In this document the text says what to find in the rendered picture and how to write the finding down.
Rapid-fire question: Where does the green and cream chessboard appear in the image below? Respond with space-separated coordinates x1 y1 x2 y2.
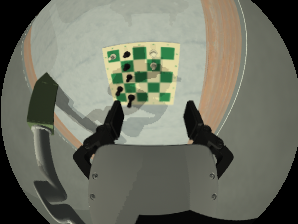
102 42 180 105

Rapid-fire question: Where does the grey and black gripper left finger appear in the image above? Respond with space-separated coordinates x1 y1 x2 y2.
73 100 124 180

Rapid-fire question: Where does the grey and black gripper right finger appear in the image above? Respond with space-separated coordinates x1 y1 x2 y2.
183 100 234 179

